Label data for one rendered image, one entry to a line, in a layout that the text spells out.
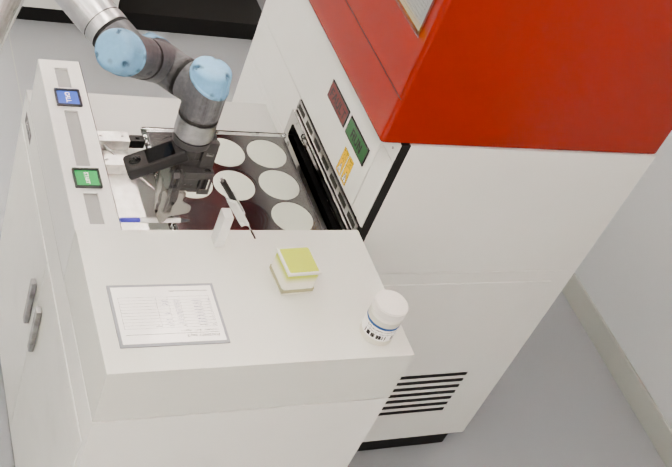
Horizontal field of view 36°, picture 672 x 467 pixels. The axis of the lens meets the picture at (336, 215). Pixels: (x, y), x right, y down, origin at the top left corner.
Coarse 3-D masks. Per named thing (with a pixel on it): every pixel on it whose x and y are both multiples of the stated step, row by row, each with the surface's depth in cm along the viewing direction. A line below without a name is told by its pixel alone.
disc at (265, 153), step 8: (248, 144) 250; (256, 144) 251; (264, 144) 252; (272, 144) 254; (248, 152) 248; (256, 152) 249; (264, 152) 250; (272, 152) 251; (280, 152) 252; (256, 160) 247; (264, 160) 248; (272, 160) 249; (280, 160) 250
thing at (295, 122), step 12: (288, 120) 262; (300, 120) 257; (288, 132) 262; (300, 132) 256; (312, 144) 252; (300, 156) 258; (312, 156) 249; (300, 168) 255; (324, 180) 243; (312, 192) 250; (324, 192) 243; (312, 204) 249; (336, 204) 238; (324, 216) 245; (336, 216) 238; (324, 228) 243; (348, 228) 234
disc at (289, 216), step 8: (272, 208) 237; (280, 208) 237; (288, 208) 238; (296, 208) 239; (304, 208) 240; (272, 216) 235; (280, 216) 235; (288, 216) 236; (296, 216) 237; (304, 216) 238; (280, 224) 234; (288, 224) 234; (296, 224) 235; (304, 224) 236; (312, 224) 237
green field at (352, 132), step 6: (348, 126) 235; (354, 126) 232; (348, 132) 235; (354, 132) 232; (354, 138) 232; (360, 138) 230; (354, 144) 232; (360, 144) 230; (360, 150) 230; (366, 150) 227; (360, 156) 230
